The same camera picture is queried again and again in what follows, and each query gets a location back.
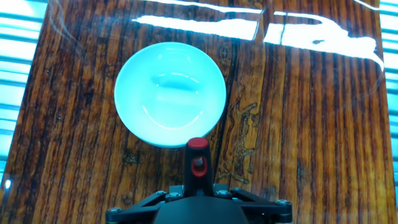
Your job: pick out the black ladle with red band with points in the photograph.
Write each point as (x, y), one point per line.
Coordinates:
(199, 180)

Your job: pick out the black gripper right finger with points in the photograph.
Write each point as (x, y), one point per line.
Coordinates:
(270, 208)

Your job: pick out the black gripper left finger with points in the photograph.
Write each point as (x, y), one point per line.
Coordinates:
(124, 213)

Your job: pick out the white ceramic bowl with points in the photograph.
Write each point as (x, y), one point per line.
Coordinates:
(169, 93)

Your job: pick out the glossy wood grain mat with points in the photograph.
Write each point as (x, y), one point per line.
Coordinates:
(311, 124)

